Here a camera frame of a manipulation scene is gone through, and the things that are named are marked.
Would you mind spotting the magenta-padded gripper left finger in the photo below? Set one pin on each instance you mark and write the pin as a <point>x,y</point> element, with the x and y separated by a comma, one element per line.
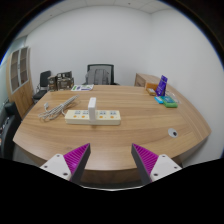
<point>61,164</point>

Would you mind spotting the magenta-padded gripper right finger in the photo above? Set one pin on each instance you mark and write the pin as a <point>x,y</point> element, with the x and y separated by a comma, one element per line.
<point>160,165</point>

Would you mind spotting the white charger block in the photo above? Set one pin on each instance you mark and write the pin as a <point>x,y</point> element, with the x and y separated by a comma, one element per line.
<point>92,108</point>

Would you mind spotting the grey round desk grommet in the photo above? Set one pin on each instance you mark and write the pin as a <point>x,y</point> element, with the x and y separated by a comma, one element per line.
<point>172,133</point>

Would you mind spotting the black armchair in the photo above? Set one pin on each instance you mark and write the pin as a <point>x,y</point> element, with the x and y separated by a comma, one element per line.
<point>8,130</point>

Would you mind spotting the green box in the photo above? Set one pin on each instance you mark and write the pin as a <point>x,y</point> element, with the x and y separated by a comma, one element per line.
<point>170,102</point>

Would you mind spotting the small blue box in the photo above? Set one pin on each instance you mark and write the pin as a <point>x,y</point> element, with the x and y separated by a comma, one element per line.
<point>158,99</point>

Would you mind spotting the cream power strip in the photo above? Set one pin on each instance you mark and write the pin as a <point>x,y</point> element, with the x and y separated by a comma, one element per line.
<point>110,117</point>

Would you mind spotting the small tan box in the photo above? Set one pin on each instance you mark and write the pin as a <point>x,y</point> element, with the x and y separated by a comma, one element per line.
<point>151,91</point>

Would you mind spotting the wooden shelf unit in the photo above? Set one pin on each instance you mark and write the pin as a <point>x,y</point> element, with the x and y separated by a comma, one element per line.
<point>21,96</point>

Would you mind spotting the white printed leaflet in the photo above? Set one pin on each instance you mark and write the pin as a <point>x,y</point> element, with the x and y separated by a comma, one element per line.
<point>81,87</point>

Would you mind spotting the purple standing card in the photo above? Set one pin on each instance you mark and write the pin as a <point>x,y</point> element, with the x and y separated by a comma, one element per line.
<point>161,86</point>

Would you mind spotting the orange flat box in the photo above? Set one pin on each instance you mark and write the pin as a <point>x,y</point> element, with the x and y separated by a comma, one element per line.
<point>150,85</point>

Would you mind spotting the small dark cardboard box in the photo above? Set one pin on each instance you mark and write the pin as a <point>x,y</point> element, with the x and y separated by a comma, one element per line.
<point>51,83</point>

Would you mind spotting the large dark printed cardboard box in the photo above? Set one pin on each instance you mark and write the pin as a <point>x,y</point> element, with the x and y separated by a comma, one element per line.
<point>65,81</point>

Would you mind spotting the wooden side cabinet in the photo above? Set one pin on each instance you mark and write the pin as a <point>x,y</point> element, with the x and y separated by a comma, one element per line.
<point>143,79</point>

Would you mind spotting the black mesh office chair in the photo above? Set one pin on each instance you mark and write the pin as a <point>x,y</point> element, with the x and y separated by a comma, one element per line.
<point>111,70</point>

